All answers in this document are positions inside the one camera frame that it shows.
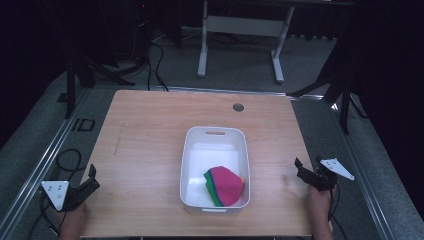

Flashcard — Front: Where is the person's right hand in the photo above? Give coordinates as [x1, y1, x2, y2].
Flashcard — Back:
[307, 184, 335, 218]

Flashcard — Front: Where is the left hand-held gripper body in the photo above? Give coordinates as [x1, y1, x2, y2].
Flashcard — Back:
[41, 180, 89, 212]

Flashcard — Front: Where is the person's left hand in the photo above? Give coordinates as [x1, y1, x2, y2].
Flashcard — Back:
[55, 202, 88, 236]

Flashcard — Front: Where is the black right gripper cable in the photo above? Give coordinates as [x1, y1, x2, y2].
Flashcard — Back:
[327, 182, 350, 240]

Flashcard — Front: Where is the dark equipment rack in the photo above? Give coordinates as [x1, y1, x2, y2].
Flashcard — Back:
[131, 0, 158, 65]

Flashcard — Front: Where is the white metal desk frame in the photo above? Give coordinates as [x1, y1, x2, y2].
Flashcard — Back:
[197, 0, 297, 85]

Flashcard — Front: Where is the pink and green knitted cloth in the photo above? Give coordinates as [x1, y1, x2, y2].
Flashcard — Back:
[203, 165, 246, 208]

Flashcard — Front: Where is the black tripod stand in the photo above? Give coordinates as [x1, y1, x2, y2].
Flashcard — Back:
[287, 29, 369, 135]
[57, 46, 137, 120]

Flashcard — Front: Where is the silver metal floor rail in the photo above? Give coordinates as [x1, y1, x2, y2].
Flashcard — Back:
[146, 85, 325, 102]
[0, 87, 93, 236]
[328, 101, 398, 240]

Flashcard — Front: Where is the white plastic basin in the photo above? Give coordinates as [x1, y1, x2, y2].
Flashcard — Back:
[179, 125, 252, 215]

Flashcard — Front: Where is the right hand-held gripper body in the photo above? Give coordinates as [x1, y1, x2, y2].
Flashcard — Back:
[307, 156, 356, 192]

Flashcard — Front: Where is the black floor cable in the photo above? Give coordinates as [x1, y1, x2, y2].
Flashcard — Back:
[145, 39, 170, 92]

